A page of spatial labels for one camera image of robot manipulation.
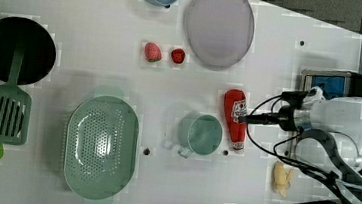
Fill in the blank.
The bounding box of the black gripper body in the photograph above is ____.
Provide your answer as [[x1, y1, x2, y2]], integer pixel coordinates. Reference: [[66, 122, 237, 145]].
[[272, 91, 307, 132]]

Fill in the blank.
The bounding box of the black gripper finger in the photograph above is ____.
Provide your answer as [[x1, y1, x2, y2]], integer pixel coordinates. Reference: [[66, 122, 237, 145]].
[[247, 114, 268, 120], [238, 116, 268, 125]]

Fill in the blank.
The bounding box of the red plush ketchup bottle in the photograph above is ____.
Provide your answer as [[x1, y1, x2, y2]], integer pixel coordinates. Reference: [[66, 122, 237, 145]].
[[223, 89, 248, 153]]

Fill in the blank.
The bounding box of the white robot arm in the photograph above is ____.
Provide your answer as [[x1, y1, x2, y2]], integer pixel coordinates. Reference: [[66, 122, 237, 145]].
[[235, 86, 362, 204]]

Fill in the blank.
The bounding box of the lavender plate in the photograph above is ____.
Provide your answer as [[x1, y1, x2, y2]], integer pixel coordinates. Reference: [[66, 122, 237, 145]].
[[186, 0, 255, 70]]

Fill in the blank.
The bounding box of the peeled banana toy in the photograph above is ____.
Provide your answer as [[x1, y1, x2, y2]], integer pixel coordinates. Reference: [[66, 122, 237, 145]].
[[273, 162, 294, 198]]

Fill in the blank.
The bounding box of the green mug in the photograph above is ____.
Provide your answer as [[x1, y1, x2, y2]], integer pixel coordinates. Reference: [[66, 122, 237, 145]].
[[177, 111, 223, 159]]

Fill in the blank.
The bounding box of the red strawberry toy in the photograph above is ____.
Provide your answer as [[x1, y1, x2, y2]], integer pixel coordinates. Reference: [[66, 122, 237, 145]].
[[170, 48, 186, 64]]

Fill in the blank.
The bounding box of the pink strawberry toy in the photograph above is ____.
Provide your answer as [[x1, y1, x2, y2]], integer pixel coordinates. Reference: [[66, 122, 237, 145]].
[[144, 43, 162, 62]]

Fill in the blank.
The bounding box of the green colander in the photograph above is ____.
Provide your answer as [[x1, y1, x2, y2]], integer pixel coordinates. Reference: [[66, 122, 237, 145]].
[[63, 86, 139, 201]]

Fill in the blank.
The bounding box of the green slotted spatula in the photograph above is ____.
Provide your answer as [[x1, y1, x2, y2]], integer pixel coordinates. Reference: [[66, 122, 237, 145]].
[[0, 37, 32, 146]]

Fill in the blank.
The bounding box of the black frying pan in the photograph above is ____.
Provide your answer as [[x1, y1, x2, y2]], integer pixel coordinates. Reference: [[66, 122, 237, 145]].
[[0, 16, 56, 86]]

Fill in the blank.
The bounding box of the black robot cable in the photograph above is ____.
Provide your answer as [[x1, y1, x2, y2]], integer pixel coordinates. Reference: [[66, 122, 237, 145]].
[[241, 92, 348, 185]]

